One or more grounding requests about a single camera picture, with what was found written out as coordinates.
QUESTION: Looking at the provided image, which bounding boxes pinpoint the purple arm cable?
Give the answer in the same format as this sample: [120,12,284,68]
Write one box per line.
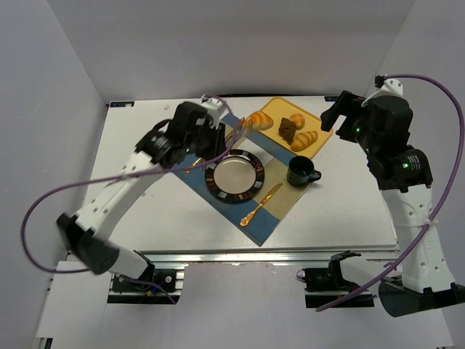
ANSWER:
[20,95,239,274]
[315,73,465,313]

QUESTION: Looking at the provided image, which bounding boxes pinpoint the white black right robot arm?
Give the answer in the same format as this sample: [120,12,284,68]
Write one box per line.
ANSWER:
[319,91,464,317]

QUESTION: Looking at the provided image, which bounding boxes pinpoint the steel serving tongs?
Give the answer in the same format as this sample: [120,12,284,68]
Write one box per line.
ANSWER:
[225,117,253,148]

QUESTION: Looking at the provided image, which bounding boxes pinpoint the dark rimmed ceramic plate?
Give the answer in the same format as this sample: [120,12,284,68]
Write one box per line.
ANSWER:
[204,149,265,204]

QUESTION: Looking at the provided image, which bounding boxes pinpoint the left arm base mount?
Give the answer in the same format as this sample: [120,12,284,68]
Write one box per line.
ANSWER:
[107,263,185,305]

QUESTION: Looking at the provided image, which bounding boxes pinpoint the dark green mug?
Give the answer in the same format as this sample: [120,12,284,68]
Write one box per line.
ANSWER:
[286,156,322,187]

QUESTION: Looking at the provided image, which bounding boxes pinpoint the yellow plastic tray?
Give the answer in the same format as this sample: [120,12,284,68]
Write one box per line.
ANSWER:
[257,97,333,159]

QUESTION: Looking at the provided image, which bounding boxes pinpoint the gold ornate knife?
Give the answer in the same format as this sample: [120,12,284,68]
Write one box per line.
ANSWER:
[240,182,283,227]

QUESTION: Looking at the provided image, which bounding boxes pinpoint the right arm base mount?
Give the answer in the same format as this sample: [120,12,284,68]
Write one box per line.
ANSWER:
[296,251,384,312]

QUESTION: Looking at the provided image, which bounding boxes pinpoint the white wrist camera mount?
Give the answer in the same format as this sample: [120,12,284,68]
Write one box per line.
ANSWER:
[361,75,403,108]
[201,95,227,129]

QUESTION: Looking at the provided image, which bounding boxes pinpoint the aluminium table edge rail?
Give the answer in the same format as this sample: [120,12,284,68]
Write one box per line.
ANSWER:
[140,244,398,262]

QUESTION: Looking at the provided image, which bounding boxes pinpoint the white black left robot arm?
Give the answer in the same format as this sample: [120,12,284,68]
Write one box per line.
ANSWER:
[57,97,227,281]

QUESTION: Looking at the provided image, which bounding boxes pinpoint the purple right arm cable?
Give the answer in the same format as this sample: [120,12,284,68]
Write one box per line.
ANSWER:
[315,73,465,313]

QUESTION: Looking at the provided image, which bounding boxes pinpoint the small round bun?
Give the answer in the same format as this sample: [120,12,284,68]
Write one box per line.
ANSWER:
[288,113,305,130]

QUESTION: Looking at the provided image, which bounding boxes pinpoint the chocolate croissant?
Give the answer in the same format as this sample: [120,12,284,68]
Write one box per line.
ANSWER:
[278,118,297,145]

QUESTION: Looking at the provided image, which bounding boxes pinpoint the gold ornate fork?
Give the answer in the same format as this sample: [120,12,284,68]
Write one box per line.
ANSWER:
[184,158,204,174]

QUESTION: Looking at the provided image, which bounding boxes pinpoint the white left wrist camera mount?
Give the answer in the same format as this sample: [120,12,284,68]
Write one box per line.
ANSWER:
[201,95,227,129]

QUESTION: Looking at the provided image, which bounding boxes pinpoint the striped bread roll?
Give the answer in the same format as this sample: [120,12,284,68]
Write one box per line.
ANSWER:
[291,131,318,152]
[243,111,274,131]

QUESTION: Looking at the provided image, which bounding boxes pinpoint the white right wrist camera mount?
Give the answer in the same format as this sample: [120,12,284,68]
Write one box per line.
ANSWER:
[361,75,403,108]

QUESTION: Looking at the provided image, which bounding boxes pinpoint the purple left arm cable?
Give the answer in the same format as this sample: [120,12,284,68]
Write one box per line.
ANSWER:
[20,95,239,274]

